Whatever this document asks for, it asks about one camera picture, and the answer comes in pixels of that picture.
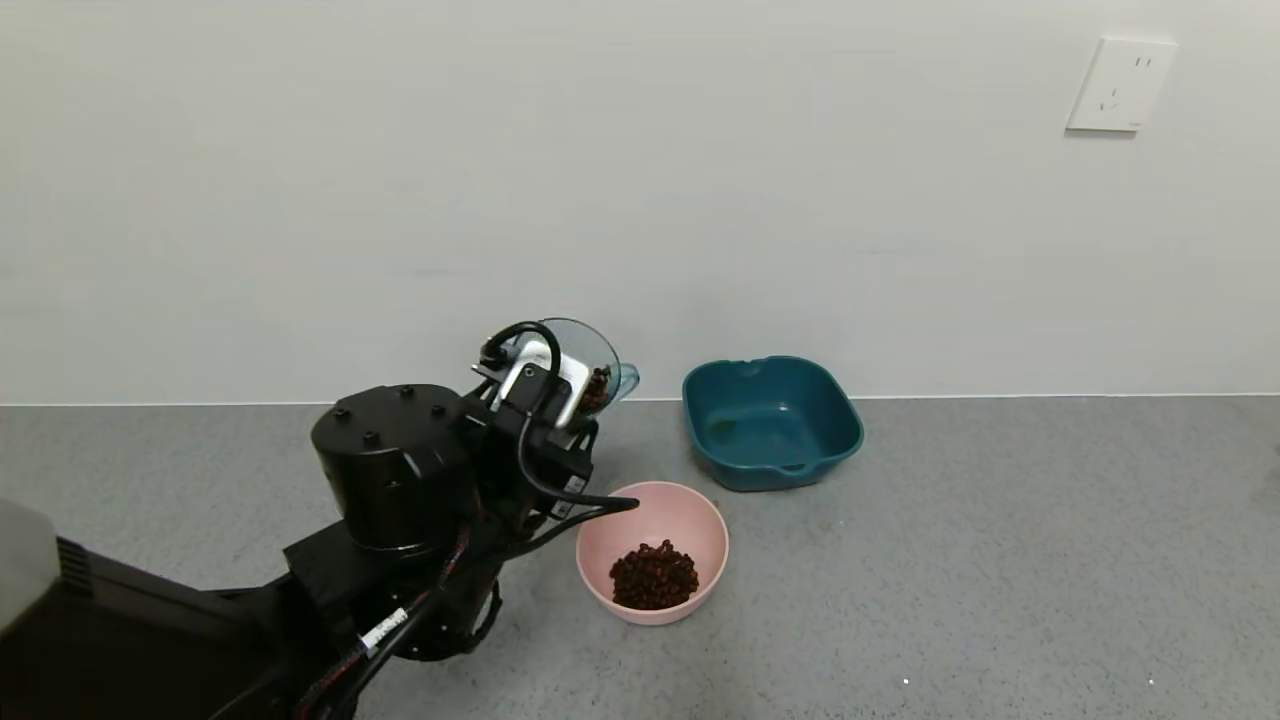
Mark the translucent teal ribbed plastic cup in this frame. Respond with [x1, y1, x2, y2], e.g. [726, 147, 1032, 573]
[510, 318, 641, 426]

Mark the pink plastic bowl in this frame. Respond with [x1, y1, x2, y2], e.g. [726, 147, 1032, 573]
[576, 481, 730, 627]

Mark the teal plastic basin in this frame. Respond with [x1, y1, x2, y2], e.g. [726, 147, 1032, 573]
[682, 356, 865, 492]

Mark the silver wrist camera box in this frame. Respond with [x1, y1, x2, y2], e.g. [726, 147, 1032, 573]
[498, 340, 591, 429]

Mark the black camera cable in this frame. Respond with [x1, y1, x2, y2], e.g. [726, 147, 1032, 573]
[480, 322, 641, 513]

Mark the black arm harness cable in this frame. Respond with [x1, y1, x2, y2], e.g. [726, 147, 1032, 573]
[290, 520, 501, 720]

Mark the white wall socket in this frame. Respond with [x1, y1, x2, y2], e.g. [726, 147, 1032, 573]
[1066, 37, 1180, 134]

